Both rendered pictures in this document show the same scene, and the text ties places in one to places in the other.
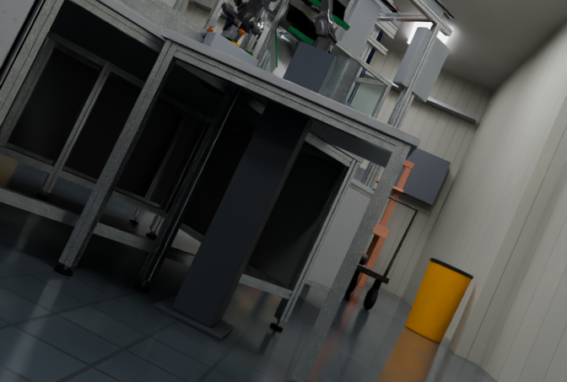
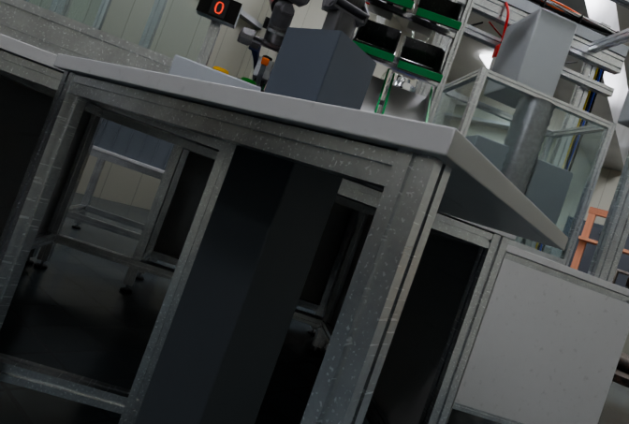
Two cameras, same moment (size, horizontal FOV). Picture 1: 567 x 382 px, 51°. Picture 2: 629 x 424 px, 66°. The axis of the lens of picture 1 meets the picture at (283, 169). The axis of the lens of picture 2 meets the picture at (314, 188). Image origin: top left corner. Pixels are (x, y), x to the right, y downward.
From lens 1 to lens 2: 1.46 m
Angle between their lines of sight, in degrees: 31
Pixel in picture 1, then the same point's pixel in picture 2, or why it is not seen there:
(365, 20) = (552, 47)
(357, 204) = (585, 305)
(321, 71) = (318, 65)
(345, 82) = (531, 132)
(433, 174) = not seen: outside the picture
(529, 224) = not seen: outside the picture
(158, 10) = (92, 42)
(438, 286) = not seen: outside the picture
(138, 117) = (23, 197)
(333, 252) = (556, 380)
